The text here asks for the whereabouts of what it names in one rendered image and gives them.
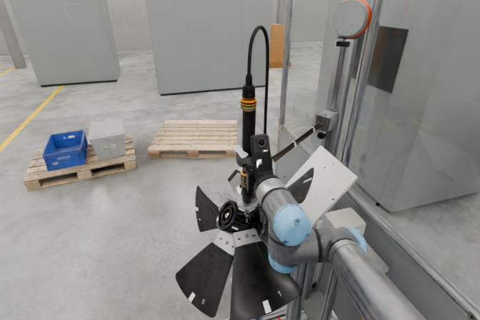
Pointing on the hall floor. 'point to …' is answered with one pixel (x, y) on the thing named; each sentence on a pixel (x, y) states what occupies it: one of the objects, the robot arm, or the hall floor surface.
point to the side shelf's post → (330, 296)
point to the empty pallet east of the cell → (195, 138)
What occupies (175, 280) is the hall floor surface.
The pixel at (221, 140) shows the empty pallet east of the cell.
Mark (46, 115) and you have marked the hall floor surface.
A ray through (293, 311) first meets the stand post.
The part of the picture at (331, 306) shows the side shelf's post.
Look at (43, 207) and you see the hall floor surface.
